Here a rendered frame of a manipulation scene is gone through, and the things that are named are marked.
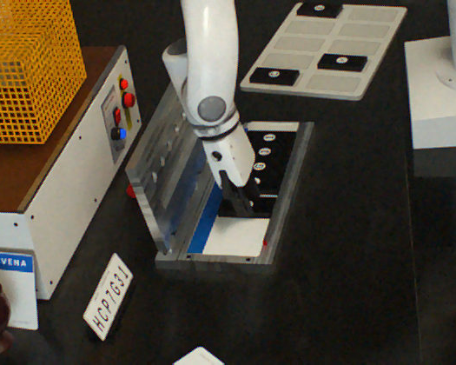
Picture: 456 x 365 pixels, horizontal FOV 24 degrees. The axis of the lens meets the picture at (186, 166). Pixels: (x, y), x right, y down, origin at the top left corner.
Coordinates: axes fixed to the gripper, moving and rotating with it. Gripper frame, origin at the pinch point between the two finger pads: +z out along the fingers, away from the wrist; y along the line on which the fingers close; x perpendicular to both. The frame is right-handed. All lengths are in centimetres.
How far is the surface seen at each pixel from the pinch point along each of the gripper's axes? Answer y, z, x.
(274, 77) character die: 46.7, 1.6, 5.0
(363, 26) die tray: 71, 6, -10
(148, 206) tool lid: -14.9, -11.2, 10.2
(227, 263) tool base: -14.9, 2.7, 1.0
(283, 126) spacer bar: 26.1, 2.0, -1.2
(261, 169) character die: 10.9, 1.5, -0.1
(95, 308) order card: -31.1, -4.0, 17.6
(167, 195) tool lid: -6.0, -6.9, 11.2
